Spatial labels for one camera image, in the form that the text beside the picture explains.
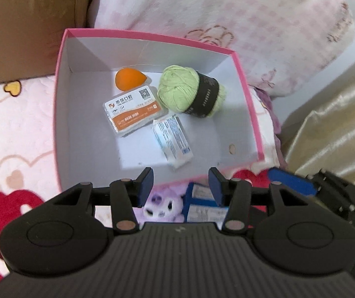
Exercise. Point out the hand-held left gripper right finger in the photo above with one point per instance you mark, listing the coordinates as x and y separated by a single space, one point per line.
215 183

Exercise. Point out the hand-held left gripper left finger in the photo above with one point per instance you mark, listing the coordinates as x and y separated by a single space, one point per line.
146 183

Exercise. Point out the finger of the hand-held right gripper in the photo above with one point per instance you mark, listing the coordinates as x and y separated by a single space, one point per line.
292 181

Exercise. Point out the purple plush toy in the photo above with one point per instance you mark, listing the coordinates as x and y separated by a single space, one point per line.
161 205

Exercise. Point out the blue packet with white labels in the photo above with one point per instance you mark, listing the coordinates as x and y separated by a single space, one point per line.
202 215

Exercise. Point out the small white blue-print box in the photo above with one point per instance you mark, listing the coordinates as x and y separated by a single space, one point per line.
171 142

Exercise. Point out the orange white tissue pack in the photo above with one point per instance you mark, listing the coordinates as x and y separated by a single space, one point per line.
134 111

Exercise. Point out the pink cardboard box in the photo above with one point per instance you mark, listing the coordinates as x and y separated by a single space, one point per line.
87 130

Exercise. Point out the orange makeup sponge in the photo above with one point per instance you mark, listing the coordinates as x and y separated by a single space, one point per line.
127 79

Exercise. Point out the purple frilled cloth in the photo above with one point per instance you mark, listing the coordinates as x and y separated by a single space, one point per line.
273 121

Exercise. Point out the gold curtain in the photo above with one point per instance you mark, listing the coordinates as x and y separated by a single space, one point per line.
335 124

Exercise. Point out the green yarn ball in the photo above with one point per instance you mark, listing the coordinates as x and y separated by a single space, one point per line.
174 87

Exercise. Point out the red bear printed blanket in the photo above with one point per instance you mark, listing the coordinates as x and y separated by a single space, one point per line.
16 130

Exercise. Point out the pink checked pillow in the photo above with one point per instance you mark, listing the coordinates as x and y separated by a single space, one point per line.
227 21

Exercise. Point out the brown pillow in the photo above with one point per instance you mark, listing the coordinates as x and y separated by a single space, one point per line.
25 37

